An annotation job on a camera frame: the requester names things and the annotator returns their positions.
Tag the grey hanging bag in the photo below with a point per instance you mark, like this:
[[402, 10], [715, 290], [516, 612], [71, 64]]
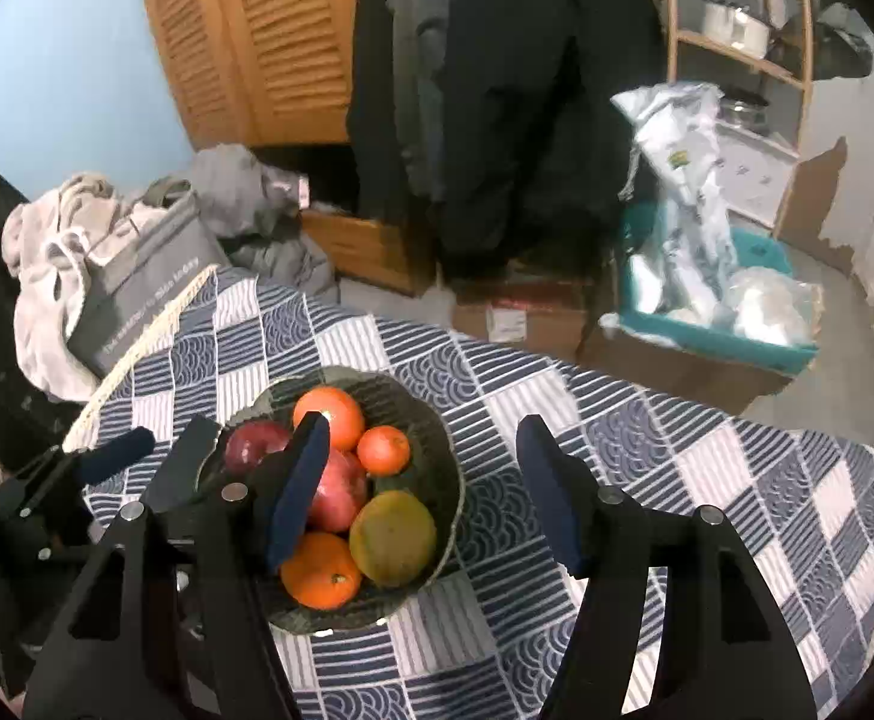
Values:
[[842, 41]]

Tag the teal plastic basket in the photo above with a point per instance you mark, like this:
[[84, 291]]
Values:
[[707, 341]]

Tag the large orange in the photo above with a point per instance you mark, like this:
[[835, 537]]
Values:
[[332, 412], [321, 570]]

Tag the white patterned crate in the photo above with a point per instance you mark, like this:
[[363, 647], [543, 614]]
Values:
[[756, 172]]

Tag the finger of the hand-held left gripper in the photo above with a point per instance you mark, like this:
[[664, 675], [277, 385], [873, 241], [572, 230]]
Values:
[[118, 448], [182, 465]]

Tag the white pot with lid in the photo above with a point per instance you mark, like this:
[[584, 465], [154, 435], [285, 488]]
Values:
[[737, 26]]

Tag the clear plastic bag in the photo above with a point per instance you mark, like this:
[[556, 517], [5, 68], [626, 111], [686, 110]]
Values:
[[775, 307]]

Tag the green yellow mango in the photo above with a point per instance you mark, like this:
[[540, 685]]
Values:
[[392, 547]]

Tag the grey jacket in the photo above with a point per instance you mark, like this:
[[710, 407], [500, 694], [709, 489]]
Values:
[[418, 67]]

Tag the black hooded jacket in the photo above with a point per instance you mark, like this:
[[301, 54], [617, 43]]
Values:
[[512, 105]]

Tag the wooden drawer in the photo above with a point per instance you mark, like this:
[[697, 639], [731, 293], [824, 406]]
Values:
[[369, 247]]

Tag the grey tote bag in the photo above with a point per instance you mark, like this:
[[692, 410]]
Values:
[[144, 277]]

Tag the beige cloth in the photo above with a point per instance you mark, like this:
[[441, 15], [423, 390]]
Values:
[[39, 270]]

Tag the labelled cardboard box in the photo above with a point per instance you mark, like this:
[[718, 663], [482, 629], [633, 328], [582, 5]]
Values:
[[519, 319]]

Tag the wooden shelf rack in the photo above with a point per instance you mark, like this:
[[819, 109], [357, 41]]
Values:
[[797, 75]]

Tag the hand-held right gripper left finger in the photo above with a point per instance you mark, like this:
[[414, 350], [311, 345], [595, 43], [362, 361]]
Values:
[[298, 495]]

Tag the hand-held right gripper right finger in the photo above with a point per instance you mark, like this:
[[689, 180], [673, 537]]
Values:
[[549, 495]]

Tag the red apple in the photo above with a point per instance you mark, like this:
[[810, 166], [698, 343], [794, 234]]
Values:
[[343, 495], [253, 444]]

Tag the wooden louvered wardrobe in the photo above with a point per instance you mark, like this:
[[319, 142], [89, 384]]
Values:
[[257, 37]]

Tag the white printed rice bag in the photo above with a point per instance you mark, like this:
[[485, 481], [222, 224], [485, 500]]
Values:
[[684, 195]]

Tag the grey clothes pile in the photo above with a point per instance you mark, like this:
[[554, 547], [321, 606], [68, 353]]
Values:
[[257, 217]]

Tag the plain cardboard box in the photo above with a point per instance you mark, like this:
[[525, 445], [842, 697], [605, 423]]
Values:
[[677, 379]]

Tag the steel pot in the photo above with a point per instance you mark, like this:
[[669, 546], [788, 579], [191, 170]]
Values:
[[745, 109]]

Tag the small orange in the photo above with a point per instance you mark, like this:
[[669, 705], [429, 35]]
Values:
[[383, 450]]

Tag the glass bowl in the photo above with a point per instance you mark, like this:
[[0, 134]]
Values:
[[437, 420]]

